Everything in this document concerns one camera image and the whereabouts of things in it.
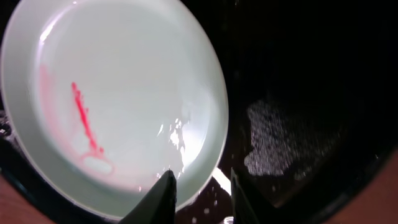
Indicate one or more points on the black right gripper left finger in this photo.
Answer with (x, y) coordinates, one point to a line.
(158, 205)

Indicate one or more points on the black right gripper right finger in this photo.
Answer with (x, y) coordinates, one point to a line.
(249, 206)

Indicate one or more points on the mint green plate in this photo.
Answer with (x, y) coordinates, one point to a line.
(105, 96)

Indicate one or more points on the round black tray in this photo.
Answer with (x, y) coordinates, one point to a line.
(312, 108)

